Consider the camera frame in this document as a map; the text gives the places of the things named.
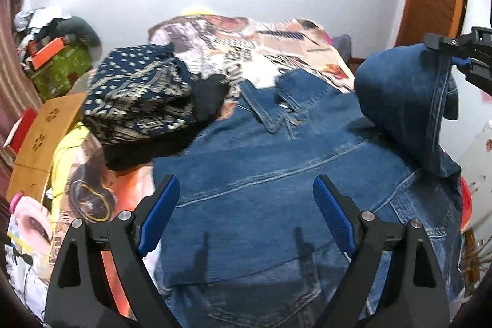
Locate pink plastic item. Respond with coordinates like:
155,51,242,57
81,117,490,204
10,193,53,264

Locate grey green cloth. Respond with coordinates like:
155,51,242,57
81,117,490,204
56,16,103,49

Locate red book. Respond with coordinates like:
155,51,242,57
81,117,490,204
7,108,38,154

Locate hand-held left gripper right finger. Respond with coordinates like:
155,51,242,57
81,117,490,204
313,174,450,328

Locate printed bed sheet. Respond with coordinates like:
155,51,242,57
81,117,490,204
48,15,356,313

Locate striped curtain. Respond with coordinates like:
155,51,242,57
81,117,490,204
0,0,45,175

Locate yellow pillow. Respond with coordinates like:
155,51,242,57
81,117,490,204
180,4,214,17

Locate purple cloth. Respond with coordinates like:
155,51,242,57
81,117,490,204
331,34,353,62

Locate green patterned bag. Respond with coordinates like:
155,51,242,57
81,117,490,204
32,43,93,103

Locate wooden table with flower cutouts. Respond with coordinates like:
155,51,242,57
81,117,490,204
7,92,90,203

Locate blue denim jacket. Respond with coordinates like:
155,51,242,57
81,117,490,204
152,44,467,328

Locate yellow cloth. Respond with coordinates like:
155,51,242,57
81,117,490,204
49,121,105,221

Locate orange box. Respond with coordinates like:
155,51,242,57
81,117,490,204
31,37,65,69

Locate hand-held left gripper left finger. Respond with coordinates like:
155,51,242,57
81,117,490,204
44,174,183,328

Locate red round item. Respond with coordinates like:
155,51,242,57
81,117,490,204
459,174,473,233

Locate navy patterned folded cloth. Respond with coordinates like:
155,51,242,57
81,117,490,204
82,44,200,148

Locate dry plant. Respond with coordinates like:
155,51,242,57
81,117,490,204
460,232,492,288

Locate black folded cloth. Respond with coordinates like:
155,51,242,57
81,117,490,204
103,73,231,172

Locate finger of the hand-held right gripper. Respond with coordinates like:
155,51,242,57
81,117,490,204
424,26,492,57
452,56,492,95

